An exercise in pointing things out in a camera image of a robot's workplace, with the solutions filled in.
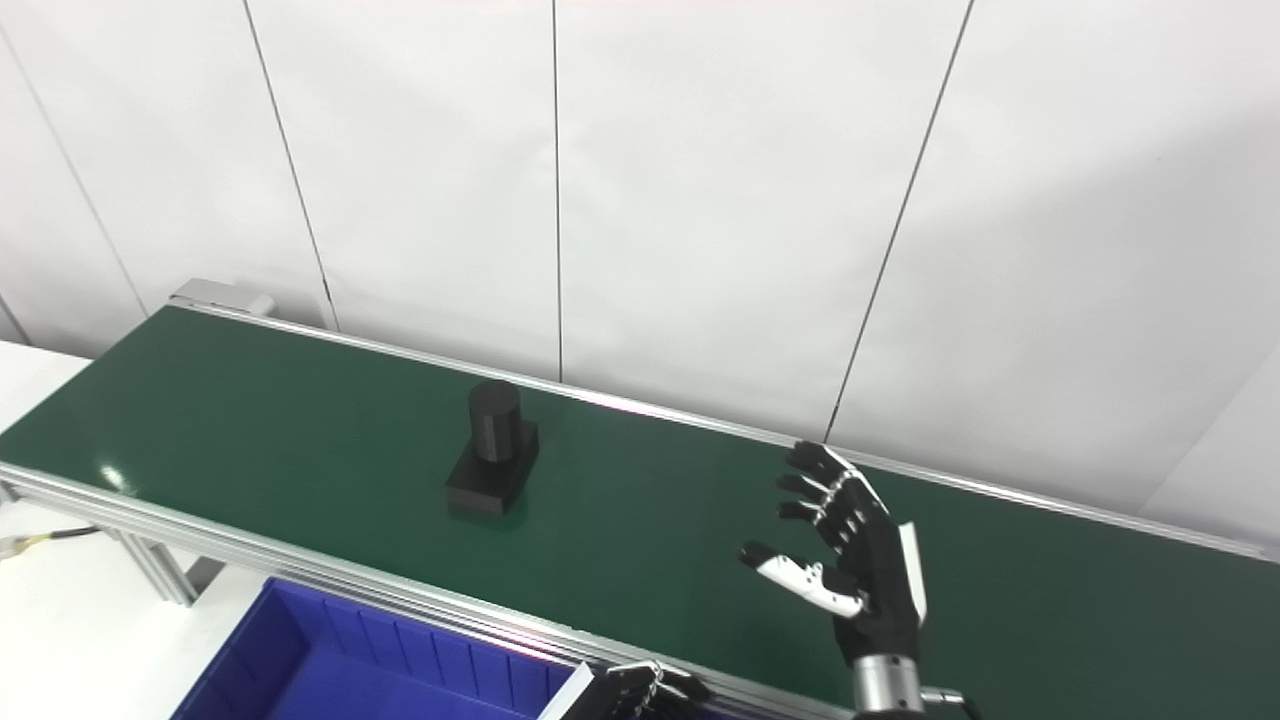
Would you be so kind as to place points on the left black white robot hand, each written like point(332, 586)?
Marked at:
point(620, 695)

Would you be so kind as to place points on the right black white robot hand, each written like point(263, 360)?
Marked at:
point(880, 580)

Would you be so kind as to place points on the black cylinder-on-block part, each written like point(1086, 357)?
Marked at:
point(492, 450)

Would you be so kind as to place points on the blue plastic bin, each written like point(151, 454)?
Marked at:
point(350, 670)

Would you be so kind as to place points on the green conveyor belt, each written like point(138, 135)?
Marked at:
point(300, 560)
point(300, 440)

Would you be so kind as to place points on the aluminium conveyor support leg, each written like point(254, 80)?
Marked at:
point(160, 570)

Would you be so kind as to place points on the grey conveyor end housing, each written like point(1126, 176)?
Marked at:
point(220, 297)

